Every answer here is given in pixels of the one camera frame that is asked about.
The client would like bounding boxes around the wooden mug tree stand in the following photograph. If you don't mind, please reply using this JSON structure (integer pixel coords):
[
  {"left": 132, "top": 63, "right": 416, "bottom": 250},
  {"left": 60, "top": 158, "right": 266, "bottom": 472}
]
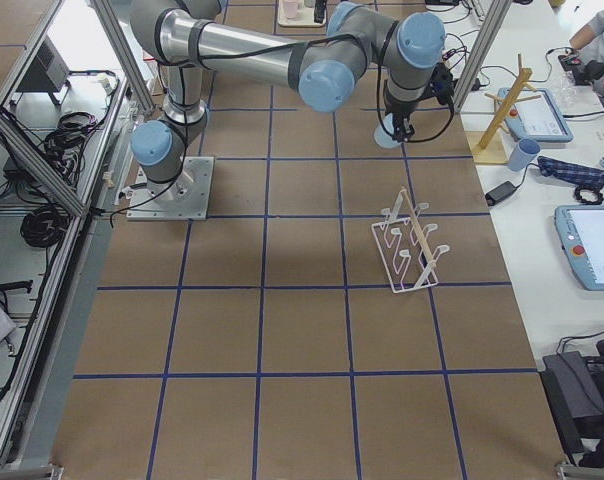
[{"left": 468, "top": 54, "right": 541, "bottom": 165}]

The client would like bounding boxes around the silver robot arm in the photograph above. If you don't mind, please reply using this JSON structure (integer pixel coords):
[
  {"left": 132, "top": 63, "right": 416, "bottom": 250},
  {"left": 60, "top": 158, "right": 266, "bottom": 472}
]
[{"left": 130, "top": 1, "right": 445, "bottom": 202}]

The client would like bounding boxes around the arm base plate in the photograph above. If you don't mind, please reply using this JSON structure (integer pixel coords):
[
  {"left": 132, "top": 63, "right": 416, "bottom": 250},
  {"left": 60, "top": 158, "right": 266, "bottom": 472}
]
[{"left": 126, "top": 156, "right": 215, "bottom": 221}]

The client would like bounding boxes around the blue checkered cloth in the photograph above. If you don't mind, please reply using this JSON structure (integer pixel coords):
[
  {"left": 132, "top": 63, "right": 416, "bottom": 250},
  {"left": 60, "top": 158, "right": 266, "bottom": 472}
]
[{"left": 537, "top": 156, "right": 604, "bottom": 191}]

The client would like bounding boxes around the blue teach pendant near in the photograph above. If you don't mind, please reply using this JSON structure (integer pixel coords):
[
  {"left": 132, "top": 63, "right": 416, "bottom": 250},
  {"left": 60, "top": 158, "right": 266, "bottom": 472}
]
[{"left": 554, "top": 205, "right": 604, "bottom": 291}]

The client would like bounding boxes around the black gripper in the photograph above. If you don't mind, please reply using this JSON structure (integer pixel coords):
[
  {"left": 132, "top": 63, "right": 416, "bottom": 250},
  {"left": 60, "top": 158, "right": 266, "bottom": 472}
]
[{"left": 384, "top": 94, "right": 416, "bottom": 142}]

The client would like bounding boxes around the cream plastic tray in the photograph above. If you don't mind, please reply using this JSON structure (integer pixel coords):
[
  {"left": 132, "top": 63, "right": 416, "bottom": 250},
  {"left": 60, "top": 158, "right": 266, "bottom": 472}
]
[{"left": 277, "top": 0, "right": 327, "bottom": 28}]

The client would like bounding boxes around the blue cup on desk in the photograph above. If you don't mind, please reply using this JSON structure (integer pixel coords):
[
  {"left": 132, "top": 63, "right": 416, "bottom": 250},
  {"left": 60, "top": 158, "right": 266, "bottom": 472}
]
[{"left": 507, "top": 138, "right": 541, "bottom": 172}]

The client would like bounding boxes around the pale blue plastic cup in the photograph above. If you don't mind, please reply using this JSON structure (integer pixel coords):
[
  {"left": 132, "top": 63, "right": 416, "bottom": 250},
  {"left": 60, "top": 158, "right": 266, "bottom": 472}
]
[{"left": 373, "top": 114, "right": 402, "bottom": 149}]

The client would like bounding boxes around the blue teach pendant far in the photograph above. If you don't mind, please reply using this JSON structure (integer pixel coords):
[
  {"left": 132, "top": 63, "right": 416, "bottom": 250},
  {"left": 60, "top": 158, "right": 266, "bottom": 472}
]
[{"left": 504, "top": 88, "right": 573, "bottom": 143}]

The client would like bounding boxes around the black beaded bracelet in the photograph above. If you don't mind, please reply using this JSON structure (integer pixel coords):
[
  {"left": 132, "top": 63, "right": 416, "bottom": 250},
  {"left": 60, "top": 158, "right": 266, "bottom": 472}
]
[{"left": 574, "top": 183, "right": 604, "bottom": 205}]

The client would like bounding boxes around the aluminium frame post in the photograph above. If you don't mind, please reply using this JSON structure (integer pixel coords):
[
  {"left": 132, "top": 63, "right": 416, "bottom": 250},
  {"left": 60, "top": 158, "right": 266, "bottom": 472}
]
[{"left": 453, "top": 0, "right": 511, "bottom": 114}]

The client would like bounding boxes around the white wire cup rack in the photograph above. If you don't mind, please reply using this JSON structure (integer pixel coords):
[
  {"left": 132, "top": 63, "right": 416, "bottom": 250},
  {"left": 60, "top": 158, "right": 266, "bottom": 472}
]
[{"left": 371, "top": 187, "right": 450, "bottom": 294}]

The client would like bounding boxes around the black power adapter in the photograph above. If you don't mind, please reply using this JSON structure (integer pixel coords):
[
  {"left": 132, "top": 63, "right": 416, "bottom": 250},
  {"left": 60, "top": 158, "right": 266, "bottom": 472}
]
[{"left": 484, "top": 181, "right": 518, "bottom": 207}]

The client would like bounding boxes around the blue teach pendant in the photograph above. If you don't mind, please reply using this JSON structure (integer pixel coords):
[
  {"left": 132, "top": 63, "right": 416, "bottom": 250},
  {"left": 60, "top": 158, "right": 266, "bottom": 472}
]
[
  {"left": 504, "top": 88, "right": 573, "bottom": 143},
  {"left": 554, "top": 205, "right": 604, "bottom": 291}
]

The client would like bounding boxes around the pink plastic cup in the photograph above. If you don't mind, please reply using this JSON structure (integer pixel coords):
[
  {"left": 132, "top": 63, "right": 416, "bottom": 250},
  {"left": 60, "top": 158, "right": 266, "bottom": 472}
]
[{"left": 281, "top": 0, "right": 298, "bottom": 19}]

